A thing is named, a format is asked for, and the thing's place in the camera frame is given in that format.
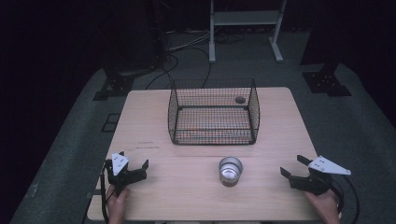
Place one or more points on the person's left hand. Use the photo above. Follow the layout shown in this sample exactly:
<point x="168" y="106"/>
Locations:
<point x="116" y="203"/>

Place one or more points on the small dark round disc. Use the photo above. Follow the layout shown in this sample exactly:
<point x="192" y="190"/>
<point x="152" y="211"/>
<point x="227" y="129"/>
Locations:
<point x="240" y="100"/>

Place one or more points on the person's right hand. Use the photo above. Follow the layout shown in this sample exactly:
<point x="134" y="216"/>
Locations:
<point x="325" y="207"/>

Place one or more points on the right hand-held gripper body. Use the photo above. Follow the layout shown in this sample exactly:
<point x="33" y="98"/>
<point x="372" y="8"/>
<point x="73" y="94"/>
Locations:
<point x="313" y="182"/>

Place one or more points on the black stand with base plate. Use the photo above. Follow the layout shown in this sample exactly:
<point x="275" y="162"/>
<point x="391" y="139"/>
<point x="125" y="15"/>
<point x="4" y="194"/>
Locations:
<point x="325" y="82"/>
<point x="116" y="84"/>

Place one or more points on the white metal desk frame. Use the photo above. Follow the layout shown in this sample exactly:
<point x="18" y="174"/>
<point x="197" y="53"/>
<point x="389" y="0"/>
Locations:
<point x="213" y="37"/>

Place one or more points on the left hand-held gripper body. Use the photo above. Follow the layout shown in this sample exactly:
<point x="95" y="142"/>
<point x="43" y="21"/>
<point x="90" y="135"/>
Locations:
<point x="120" y="175"/>

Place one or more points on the silver metal cup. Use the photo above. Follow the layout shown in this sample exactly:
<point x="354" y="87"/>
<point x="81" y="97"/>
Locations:
<point x="230" y="171"/>

